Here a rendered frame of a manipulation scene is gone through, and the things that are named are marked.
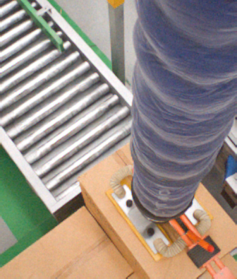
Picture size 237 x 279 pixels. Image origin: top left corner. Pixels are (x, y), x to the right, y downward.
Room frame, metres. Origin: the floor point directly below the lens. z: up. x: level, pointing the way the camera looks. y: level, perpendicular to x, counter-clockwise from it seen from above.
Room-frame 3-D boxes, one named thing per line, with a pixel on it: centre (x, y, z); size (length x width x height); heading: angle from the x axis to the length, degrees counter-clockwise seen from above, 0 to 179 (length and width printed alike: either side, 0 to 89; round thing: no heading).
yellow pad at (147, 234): (0.42, -0.07, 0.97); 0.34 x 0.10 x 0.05; 33
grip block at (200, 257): (0.26, -0.28, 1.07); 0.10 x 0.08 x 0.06; 123
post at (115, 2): (1.52, -0.02, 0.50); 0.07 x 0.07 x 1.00; 35
